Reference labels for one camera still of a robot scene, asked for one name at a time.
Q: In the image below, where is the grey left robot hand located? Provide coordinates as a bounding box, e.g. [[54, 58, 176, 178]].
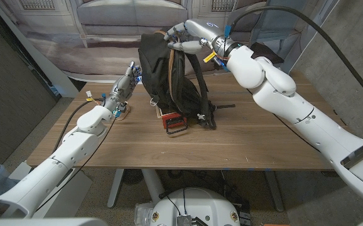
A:
[[106, 60, 143, 116]]

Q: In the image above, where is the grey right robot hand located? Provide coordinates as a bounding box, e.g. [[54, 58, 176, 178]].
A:
[[163, 18, 242, 60]]

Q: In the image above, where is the black backpack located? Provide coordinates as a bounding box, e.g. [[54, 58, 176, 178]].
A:
[[138, 30, 237, 131]]

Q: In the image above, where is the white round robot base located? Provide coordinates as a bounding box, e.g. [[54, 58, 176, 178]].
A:
[[148, 187, 242, 226]]

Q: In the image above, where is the wooden box with red drawer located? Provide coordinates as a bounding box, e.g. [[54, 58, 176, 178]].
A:
[[161, 112, 190, 136]]

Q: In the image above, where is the small wooden block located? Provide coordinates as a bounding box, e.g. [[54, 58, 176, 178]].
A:
[[115, 105, 133, 121]]

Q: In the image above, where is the white table leg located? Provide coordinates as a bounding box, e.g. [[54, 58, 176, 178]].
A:
[[141, 168, 166, 205], [107, 168, 126, 209]]

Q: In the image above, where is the clear plastic bag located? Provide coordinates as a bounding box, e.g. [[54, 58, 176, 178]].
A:
[[133, 202, 154, 226]]

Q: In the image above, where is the grey table leg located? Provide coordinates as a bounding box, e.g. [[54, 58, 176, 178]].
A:
[[264, 171, 285, 213]]

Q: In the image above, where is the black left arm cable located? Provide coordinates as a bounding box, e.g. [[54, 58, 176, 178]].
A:
[[51, 98, 106, 154]]

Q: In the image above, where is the white backdrop frame post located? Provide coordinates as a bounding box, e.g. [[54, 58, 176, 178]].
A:
[[0, 0, 80, 99]]

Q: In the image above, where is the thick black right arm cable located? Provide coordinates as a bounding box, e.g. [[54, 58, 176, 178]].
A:
[[229, 5, 363, 111]]

